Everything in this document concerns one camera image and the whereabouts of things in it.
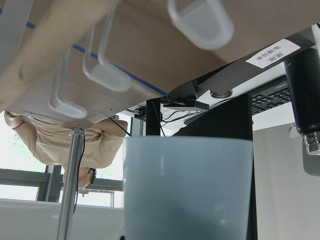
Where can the light blue plastic cup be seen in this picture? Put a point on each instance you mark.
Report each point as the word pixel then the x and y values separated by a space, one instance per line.
pixel 186 188

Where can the person in beige shirt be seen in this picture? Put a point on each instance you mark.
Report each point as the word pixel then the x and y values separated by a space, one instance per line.
pixel 50 143

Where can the brown paper table cover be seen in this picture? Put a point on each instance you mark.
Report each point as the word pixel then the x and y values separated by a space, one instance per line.
pixel 257 23

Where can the black computer keyboard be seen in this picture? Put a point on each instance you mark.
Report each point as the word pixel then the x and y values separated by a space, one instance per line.
pixel 270 95

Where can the white paper label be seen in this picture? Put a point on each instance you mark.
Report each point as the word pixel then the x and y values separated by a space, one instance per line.
pixel 273 53

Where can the aluminium frame post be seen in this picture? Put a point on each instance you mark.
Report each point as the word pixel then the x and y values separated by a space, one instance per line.
pixel 70 187

